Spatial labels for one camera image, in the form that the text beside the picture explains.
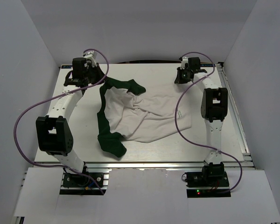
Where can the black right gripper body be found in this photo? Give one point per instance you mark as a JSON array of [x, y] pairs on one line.
[[183, 77]]

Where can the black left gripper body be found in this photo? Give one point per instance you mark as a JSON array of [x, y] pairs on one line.
[[93, 74]]

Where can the white green-sleeved t-shirt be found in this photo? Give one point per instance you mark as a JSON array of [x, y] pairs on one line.
[[132, 112]]

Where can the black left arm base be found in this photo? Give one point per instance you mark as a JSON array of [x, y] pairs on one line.
[[74, 184]]

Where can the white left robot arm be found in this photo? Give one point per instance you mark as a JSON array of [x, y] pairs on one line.
[[53, 131]]

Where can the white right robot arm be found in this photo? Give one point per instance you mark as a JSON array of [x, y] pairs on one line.
[[214, 109]]

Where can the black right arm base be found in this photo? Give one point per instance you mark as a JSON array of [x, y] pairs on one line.
[[199, 187]]

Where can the blue table corner label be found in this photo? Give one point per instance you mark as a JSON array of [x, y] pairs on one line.
[[66, 67]]

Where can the blue right corner label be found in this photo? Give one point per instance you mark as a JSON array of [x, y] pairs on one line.
[[207, 65]]

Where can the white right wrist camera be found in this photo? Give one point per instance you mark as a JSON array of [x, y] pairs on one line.
[[184, 62]]

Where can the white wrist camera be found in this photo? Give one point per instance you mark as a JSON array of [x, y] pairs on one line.
[[90, 57], [184, 62]]

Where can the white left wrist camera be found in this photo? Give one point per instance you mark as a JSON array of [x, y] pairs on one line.
[[90, 57]]

